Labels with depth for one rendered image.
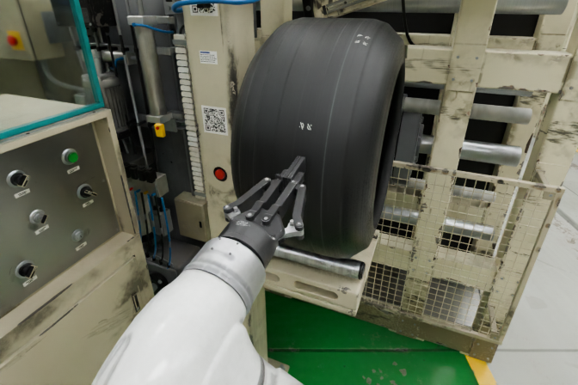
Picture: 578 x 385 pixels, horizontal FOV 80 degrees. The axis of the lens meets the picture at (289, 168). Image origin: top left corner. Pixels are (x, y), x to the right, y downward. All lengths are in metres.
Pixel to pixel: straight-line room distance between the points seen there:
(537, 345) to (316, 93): 1.85
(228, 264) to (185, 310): 0.07
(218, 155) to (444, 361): 1.45
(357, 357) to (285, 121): 1.42
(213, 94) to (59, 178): 0.41
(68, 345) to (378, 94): 0.92
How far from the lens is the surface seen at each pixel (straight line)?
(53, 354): 1.06
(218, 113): 0.92
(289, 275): 0.94
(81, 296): 1.04
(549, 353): 2.22
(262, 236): 0.44
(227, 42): 0.87
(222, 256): 0.41
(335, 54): 0.68
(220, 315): 0.37
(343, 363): 1.84
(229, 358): 0.38
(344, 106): 0.61
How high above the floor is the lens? 1.51
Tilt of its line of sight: 26 degrees down
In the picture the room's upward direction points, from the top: straight up
